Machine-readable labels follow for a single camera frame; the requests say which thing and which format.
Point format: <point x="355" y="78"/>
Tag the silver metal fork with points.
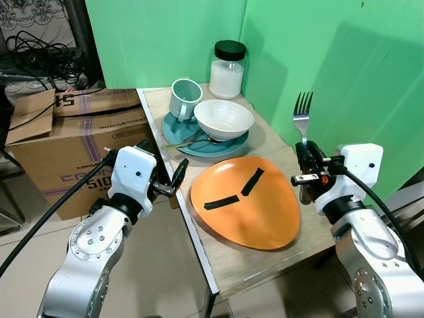
<point x="303" y="119"/>

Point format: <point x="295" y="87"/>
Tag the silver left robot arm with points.
<point x="86" y="258"/>

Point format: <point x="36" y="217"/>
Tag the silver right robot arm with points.
<point x="371" y="258"/>

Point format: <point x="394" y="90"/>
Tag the gold metal spoon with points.
<point x="185" y="143"/>

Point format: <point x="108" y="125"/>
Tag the teal round plate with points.
<point x="182" y="132"/>

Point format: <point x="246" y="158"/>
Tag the black tape strip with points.
<point x="252" y="181"/>
<point x="222" y="203"/>

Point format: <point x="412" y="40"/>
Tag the orange oval plate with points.
<point x="258" y="218"/>

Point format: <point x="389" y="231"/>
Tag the teal ceramic mug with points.
<point x="182" y="103"/>

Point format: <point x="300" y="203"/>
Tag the white ribbed bowl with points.
<point x="224" y="118"/>

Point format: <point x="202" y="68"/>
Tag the brown cardboard box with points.
<point x="59" y="146"/>

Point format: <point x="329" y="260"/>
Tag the grey metal rack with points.
<point x="407" y="202"/>

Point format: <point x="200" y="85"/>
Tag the wide green backdrop board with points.
<point x="344" y="73"/>

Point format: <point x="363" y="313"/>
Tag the narrow green backdrop board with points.
<point x="159" y="40"/>

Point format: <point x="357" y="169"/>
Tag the glass jar with black lid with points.
<point x="226" y="76"/>

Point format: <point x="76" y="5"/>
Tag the white lace curtain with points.
<point x="33" y="20"/>

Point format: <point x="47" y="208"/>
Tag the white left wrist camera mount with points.
<point x="132" y="171"/>

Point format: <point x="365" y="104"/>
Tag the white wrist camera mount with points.
<point x="132" y="171"/>
<point x="361" y="162"/>

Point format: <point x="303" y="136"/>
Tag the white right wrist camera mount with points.
<point x="361" y="162"/>

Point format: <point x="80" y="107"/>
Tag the dark backdrop post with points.
<point x="86" y="40"/>

